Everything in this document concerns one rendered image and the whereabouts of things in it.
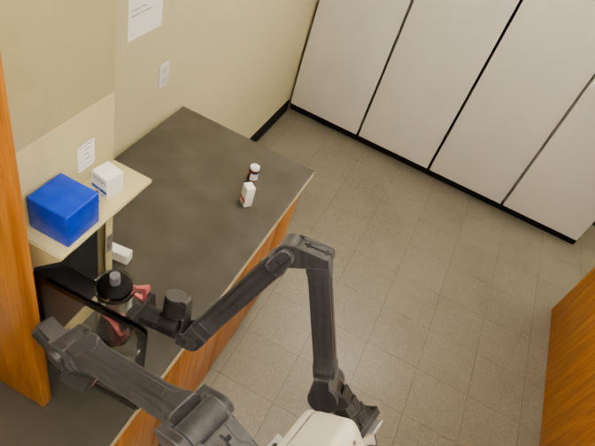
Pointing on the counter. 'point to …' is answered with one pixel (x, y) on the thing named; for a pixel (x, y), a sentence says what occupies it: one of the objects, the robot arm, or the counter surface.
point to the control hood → (108, 208)
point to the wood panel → (17, 279)
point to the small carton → (107, 180)
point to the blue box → (63, 209)
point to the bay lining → (81, 258)
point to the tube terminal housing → (104, 122)
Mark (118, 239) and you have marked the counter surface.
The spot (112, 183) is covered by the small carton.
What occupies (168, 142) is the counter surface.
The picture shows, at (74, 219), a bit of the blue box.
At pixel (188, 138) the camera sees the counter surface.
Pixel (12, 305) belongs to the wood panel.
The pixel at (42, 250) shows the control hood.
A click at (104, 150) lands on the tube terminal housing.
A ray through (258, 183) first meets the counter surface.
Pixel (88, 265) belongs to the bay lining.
